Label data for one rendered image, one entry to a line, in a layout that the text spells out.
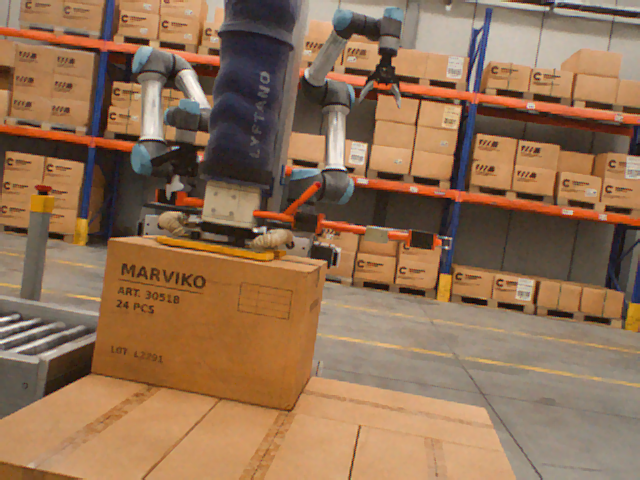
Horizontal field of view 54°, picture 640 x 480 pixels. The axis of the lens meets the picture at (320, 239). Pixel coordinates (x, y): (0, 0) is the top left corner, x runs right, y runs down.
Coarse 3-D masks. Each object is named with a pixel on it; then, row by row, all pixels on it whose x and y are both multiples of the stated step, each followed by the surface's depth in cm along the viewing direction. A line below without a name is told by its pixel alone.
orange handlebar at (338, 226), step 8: (184, 200) 196; (192, 200) 195; (200, 200) 195; (256, 216) 193; (264, 216) 192; (272, 216) 192; (280, 216) 191; (288, 216) 191; (320, 224) 190; (328, 224) 189; (336, 224) 189; (344, 224) 189; (352, 224) 192; (344, 232) 189; (360, 232) 188; (392, 232) 187; (400, 232) 191; (440, 240) 187
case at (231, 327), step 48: (144, 240) 191; (144, 288) 180; (192, 288) 178; (240, 288) 176; (288, 288) 175; (96, 336) 182; (144, 336) 181; (192, 336) 179; (240, 336) 177; (288, 336) 175; (192, 384) 179; (240, 384) 177; (288, 384) 176
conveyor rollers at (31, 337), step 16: (0, 320) 227; (16, 320) 235; (32, 320) 232; (0, 336) 212; (16, 336) 208; (32, 336) 215; (48, 336) 214; (64, 336) 219; (80, 336) 230; (16, 352) 192; (32, 352) 200; (48, 352) 196
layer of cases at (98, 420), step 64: (128, 384) 178; (320, 384) 207; (0, 448) 128; (64, 448) 132; (128, 448) 137; (192, 448) 142; (256, 448) 147; (320, 448) 153; (384, 448) 159; (448, 448) 166
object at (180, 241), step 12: (168, 240) 185; (180, 240) 184; (192, 240) 185; (204, 240) 189; (240, 240) 185; (216, 252) 183; (228, 252) 182; (240, 252) 182; (252, 252) 182; (264, 252) 187
